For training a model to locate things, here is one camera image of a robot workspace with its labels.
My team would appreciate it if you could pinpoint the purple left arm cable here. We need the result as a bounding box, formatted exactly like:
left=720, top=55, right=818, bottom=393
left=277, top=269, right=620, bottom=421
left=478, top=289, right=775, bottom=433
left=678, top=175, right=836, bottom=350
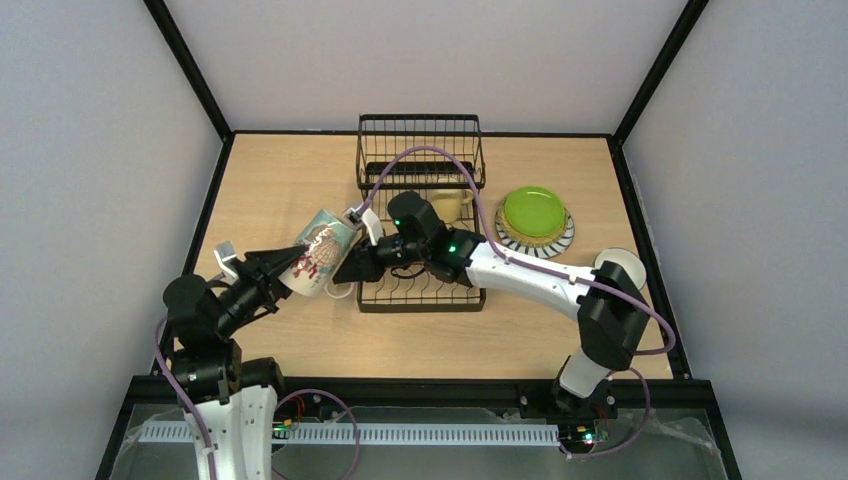
left=153, top=271, right=362, bottom=480

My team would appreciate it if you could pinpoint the controller board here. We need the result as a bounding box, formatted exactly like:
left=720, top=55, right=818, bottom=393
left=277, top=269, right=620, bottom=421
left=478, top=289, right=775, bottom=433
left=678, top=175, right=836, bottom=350
left=272, top=422, right=297, bottom=441
left=558, top=421, right=609, bottom=445

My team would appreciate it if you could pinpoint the green plate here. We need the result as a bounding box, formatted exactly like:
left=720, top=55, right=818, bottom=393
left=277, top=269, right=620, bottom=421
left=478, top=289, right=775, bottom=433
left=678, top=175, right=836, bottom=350
left=502, top=186, right=567, bottom=239

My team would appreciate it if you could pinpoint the cream ceramic mug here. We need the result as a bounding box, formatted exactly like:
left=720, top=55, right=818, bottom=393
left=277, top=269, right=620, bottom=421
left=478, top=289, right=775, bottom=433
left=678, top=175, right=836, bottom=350
left=279, top=209, right=357, bottom=297

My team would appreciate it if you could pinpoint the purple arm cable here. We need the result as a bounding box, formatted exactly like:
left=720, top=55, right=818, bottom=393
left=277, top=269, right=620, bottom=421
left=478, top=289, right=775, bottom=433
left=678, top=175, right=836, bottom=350
left=153, top=271, right=362, bottom=480
left=354, top=145, right=677, bottom=462

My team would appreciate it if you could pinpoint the yellow handled mug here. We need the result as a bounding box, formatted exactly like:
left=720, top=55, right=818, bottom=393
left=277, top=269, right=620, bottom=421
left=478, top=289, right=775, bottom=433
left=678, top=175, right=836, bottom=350
left=427, top=176, right=474, bottom=224

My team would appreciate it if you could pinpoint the white slotted cable duct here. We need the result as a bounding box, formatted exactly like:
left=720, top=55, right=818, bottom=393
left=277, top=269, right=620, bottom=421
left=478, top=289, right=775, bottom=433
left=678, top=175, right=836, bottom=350
left=137, top=421, right=561, bottom=447

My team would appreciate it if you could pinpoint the right controller board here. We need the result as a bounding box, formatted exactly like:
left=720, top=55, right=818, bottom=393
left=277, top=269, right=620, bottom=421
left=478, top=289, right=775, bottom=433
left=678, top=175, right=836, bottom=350
left=558, top=421, right=609, bottom=445

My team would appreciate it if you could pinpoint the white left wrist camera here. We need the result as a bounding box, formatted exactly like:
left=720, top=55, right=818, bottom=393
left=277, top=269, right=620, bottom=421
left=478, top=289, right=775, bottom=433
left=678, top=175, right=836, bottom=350
left=213, top=241, right=238, bottom=284

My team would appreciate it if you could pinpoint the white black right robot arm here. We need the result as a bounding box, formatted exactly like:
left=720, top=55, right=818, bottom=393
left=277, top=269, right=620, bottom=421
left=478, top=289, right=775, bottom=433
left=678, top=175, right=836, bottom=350
left=332, top=191, right=649, bottom=415

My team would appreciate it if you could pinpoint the left controller board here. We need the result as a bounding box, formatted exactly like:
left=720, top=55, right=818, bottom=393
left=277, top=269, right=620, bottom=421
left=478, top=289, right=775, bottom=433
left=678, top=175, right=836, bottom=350
left=272, top=422, right=297, bottom=441

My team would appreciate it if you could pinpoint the black wire dish rack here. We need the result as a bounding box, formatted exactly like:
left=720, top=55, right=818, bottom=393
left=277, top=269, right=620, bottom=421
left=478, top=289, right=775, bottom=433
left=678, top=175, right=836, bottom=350
left=356, top=113, right=486, bottom=314

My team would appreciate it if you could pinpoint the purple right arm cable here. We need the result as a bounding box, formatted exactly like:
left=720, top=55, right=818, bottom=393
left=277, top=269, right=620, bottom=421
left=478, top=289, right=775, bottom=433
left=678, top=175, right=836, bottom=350
left=354, top=145, right=677, bottom=462

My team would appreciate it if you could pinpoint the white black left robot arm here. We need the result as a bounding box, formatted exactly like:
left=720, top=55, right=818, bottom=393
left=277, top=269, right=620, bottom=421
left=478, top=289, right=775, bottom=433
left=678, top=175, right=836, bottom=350
left=157, top=243, right=307, bottom=479

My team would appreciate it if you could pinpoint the blue striped white plate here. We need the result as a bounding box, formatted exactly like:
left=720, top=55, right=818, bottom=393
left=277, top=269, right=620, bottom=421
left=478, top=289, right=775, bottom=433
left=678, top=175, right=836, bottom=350
left=497, top=210, right=576, bottom=259

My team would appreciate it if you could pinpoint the white bowl dark rim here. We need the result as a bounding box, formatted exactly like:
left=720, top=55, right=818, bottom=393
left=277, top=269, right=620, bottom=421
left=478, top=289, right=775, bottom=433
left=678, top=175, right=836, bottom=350
left=593, top=247, right=647, bottom=290

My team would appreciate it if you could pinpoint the black aluminium frame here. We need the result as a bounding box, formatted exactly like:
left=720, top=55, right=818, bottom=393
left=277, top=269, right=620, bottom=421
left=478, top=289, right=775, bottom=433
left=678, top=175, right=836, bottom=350
left=95, top=0, right=741, bottom=479

